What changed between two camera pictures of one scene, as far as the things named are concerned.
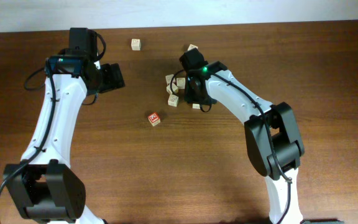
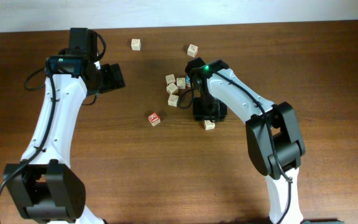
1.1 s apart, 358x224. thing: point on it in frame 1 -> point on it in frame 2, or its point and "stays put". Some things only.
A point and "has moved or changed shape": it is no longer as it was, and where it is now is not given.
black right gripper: [189, 98] -> [202, 116]
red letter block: [154, 119] stays put
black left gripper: [114, 78] stays put
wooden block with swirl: [196, 106] has moved or changed shape
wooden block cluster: [174, 87] stays put
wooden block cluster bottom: [173, 100] stays put
